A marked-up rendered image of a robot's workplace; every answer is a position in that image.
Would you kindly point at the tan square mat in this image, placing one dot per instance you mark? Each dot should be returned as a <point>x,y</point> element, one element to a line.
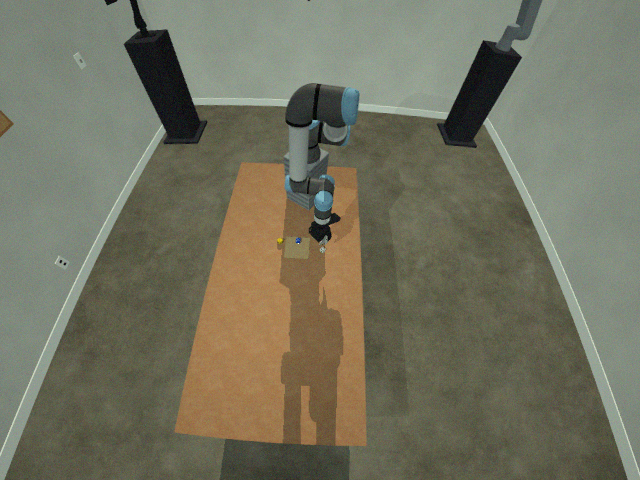
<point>296,250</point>

